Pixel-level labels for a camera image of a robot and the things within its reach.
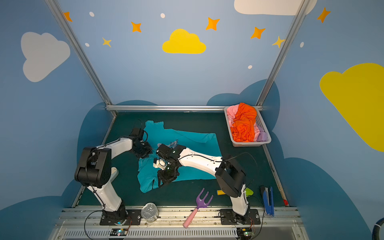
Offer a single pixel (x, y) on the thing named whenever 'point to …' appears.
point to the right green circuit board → (245, 233)
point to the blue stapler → (268, 197)
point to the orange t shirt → (243, 128)
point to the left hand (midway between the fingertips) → (153, 152)
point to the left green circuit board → (118, 232)
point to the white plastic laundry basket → (262, 127)
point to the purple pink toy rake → (200, 203)
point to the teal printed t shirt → (203, 143)
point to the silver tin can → (149, 212)
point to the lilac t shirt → (262, 136)
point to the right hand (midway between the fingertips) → (162, 184)
